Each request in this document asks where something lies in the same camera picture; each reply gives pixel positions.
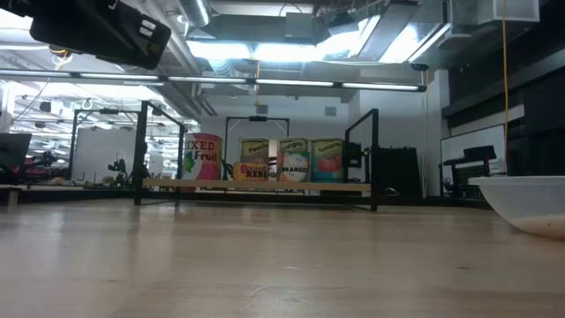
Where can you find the tall mixed fruit can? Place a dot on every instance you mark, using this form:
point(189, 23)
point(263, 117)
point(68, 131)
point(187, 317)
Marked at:
point(203, 156)

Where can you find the tall peaches can blue base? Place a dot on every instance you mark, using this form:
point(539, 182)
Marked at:
point(254, 150)

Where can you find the short yellow pink-dotted can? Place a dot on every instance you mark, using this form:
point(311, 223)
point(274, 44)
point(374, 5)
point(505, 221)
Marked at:
point(250, 172)

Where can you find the short mandarin oranges can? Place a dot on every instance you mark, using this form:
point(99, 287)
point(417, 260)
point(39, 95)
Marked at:
point(293, 168)

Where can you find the tall teal tomatoes can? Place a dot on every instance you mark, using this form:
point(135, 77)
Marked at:
point(326, 161)

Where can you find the round black ceiling device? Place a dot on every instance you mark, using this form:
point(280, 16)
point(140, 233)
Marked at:
point(59, 50)

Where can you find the white partition panel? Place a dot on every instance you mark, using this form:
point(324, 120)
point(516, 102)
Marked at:
point(101, 152)

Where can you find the dark angled monitor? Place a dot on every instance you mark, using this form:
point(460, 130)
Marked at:
point(15, 148)

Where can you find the long LED light bar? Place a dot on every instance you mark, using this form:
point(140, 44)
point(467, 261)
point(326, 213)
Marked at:
point(296, 82)

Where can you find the black monitor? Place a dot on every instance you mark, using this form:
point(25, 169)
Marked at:
point(353, 154)

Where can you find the black cabinet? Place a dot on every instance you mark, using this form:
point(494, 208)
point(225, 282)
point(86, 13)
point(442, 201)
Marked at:
point(399, 172)

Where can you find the whiteboard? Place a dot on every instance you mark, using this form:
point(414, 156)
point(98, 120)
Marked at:
point(476, 137)

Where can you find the white ceiling unit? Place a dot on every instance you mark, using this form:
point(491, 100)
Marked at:
point(512, 9)

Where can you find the white translucent bowl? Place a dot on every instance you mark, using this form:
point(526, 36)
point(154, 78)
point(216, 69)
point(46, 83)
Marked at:
point(525, 203)

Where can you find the black background rig frame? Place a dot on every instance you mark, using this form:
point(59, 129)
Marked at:
point(108, 111)

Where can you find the silver ceiling duct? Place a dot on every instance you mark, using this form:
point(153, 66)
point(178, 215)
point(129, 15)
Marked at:
point(196, 11)

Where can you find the grey wall vent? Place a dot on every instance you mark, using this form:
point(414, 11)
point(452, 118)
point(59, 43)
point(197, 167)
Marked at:
point(330, 111)
point(262, 109)

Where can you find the wooden shelf with black frame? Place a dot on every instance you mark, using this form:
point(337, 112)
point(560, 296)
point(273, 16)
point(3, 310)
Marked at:
point(265, 185)

